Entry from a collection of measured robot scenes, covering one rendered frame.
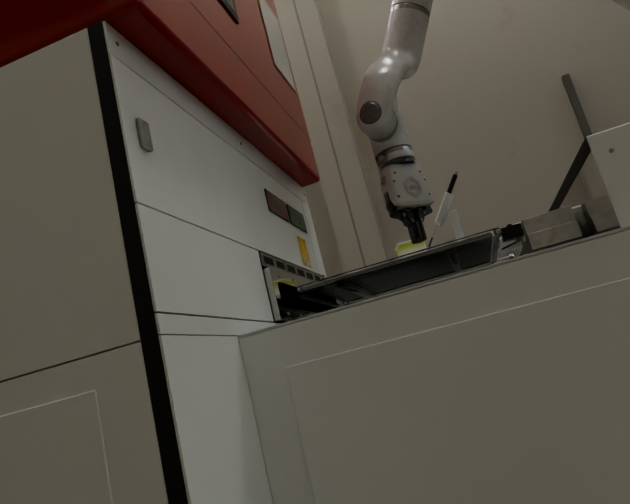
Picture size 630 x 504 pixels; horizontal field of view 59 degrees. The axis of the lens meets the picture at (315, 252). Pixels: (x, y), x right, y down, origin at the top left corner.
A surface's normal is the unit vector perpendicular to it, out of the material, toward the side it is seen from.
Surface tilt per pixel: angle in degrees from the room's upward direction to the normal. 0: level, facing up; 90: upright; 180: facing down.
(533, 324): 90
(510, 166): 90
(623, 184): 90
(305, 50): 90
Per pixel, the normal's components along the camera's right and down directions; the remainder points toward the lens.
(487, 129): -0.33, -0.14
